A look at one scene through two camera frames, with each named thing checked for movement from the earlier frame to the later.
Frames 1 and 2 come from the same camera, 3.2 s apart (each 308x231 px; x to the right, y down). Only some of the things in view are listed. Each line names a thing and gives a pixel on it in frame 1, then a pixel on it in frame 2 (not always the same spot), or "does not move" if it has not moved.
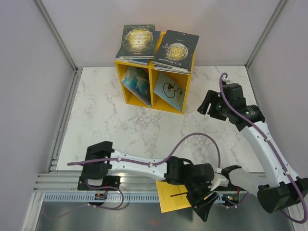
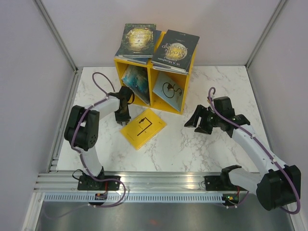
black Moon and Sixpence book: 175,52 does not move
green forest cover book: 137,42 does not move
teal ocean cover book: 136,80 does not move
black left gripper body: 197,191 to 122,114
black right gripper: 211,96 to 201,111
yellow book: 169,203 to 143,128
